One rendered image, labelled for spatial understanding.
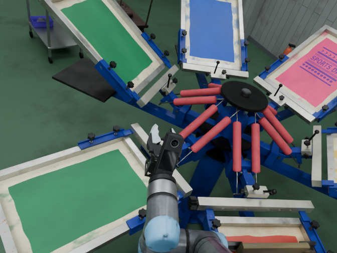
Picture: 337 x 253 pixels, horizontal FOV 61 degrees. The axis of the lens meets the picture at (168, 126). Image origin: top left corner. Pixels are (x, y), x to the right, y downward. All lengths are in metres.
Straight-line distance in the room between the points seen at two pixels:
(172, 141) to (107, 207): 0.87
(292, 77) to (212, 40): 0.74
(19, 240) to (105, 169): 0.53
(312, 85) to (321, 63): 0.24
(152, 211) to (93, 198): 0.90
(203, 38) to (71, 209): 1.77
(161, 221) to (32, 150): 2.51
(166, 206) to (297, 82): 2.08
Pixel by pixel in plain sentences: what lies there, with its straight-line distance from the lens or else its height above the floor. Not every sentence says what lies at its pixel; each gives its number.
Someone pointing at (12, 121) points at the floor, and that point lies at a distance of 3.39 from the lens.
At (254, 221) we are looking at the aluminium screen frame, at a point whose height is 0.99.
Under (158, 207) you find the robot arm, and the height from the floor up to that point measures 1.69.
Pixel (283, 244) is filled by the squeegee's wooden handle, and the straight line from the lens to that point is 1.57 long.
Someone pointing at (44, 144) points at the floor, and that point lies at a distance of 3.10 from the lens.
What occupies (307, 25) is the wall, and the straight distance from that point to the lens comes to 5.68.
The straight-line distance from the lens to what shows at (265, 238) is 1.67.
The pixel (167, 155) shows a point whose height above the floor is 1.72.
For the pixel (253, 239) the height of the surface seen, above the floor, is 0.95.
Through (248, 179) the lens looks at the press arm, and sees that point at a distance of 1.74.
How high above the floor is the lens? 2.24
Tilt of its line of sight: 41 degrees down
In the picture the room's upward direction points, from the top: 16 degrees clockwise
